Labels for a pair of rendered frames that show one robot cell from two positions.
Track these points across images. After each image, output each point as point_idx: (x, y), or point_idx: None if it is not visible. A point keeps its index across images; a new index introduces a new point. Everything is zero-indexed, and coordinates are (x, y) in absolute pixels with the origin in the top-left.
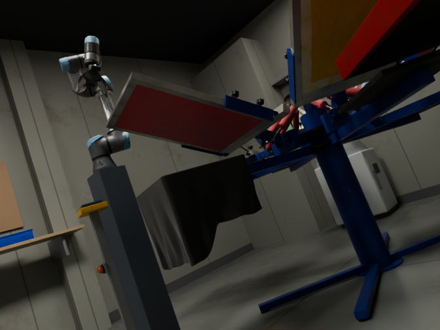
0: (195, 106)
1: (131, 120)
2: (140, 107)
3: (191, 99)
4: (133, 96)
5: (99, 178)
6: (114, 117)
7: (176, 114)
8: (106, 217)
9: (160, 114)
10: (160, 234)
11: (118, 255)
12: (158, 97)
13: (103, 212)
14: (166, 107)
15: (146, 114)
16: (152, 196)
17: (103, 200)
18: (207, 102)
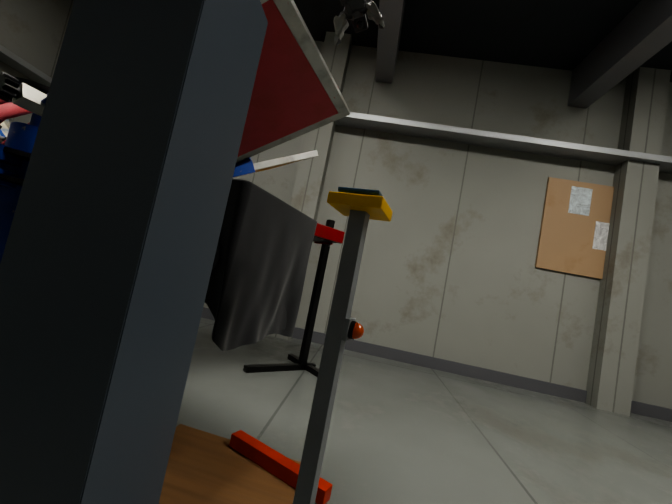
0: (262, 138)
1: (273, 50)
2: (298, 88)
3: (278, 139)
4: (324, 97)
5: (259, 39)
6: (299, 33)
7: (256, 115)
8: (210, 143)
9: (267, 99)
10: (263, 282)
11: (171, 300)
12: (304, 117)
13: (210, 112)
14: (279, 114)
15: (278, 85)
16: (292, 224)
17: (232, 90)
18: (263, 149)
